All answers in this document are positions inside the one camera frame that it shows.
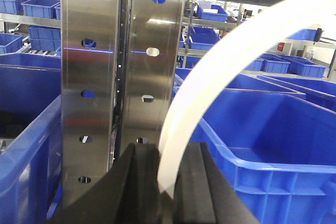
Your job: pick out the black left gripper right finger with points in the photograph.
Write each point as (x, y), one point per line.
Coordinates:
(202, 194)

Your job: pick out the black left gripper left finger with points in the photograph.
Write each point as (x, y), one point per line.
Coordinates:
(128, 193)

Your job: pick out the stainless steel perforated post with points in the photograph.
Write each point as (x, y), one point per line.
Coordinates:
(118, 64)

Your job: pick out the blue bin at left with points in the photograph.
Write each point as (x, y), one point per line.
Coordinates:
(31, 138)

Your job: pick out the blue bin behind target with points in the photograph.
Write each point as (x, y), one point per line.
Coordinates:
(242, 82)

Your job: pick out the white curved PVC pipe clamp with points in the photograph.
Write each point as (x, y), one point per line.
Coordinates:
(217, 69)

